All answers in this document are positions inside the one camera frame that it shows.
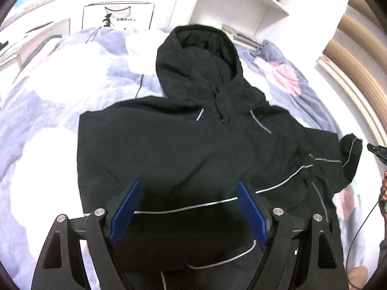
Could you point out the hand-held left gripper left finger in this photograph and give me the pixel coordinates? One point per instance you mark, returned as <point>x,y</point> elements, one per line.
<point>128,205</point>

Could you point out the person's right hand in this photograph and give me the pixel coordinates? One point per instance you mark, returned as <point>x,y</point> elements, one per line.
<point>384,190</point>

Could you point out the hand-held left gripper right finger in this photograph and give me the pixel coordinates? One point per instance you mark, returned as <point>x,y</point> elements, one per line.
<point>249,208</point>

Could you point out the white printed paper bag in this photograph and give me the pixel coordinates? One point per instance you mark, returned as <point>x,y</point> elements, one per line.
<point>121,15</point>

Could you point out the white desk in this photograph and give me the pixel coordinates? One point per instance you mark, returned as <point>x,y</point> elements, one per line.
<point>33,40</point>

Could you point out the floral fleece blanket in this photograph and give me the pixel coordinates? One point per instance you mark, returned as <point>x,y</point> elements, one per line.
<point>45,111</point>

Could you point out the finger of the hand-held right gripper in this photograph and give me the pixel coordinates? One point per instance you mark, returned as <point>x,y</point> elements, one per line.
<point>378,152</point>

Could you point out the black hoodie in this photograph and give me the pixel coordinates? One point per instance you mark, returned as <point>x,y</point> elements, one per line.
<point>187,145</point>

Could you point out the white shelf unit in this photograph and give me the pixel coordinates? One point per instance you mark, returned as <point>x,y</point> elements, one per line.
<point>229,3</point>

